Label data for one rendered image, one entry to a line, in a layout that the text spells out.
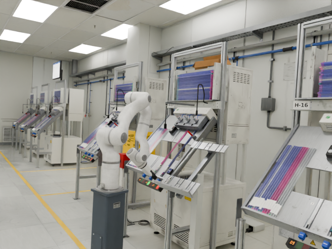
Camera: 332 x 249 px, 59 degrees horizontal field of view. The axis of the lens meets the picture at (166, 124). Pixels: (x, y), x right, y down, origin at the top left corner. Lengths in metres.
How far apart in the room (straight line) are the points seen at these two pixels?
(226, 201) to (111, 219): 1.20
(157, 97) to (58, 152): 3.48
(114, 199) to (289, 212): 1.07
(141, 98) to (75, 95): 4.82
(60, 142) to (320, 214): 5.88
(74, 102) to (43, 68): 4.29
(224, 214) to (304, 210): 1.32
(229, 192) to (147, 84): 1.81
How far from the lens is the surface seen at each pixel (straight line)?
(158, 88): 3.99
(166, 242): 2.49
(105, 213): 2.04
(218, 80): 2.62
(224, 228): 2.94
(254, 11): 4.55
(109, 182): 2.04
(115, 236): 2.15
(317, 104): 2.07
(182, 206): 2.75
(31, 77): 10.90
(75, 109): 6.90
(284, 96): 3.97
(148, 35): 6.06
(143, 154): 2.18
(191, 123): 2.63
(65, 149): 6.90
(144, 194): 4.03
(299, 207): 1.71
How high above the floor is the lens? 1.22
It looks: 2 degrees down
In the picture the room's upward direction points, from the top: 3 degrees clockwise
